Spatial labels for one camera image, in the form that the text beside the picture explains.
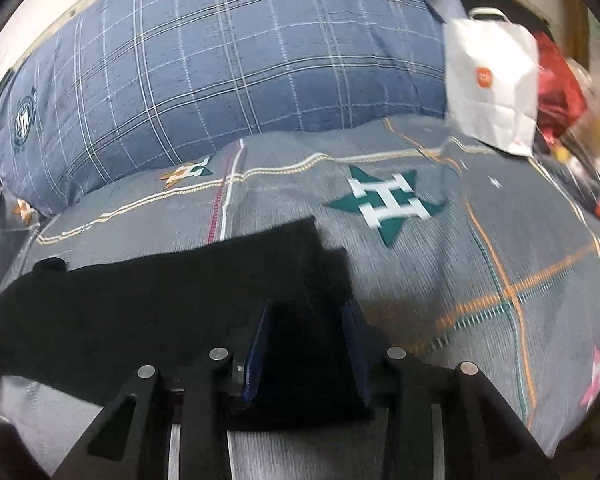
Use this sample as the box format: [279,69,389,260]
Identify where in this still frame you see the white paper bag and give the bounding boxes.
[442,6,540,157]

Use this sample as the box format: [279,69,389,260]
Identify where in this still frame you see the black pants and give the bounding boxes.
[0,215,376,423]

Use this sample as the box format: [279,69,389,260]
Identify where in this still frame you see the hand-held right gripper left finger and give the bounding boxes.
[54,301,273,480]

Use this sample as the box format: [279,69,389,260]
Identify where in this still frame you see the red plastic bag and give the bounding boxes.
[532,30,588,143]

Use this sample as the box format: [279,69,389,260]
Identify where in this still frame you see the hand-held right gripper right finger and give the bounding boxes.
[341,300,563,480]

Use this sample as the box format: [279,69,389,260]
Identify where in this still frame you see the grey patterned bedsheet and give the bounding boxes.
[0,115,600,480]

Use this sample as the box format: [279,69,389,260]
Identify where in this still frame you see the blue plaid pillow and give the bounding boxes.
[0,0,468,218]

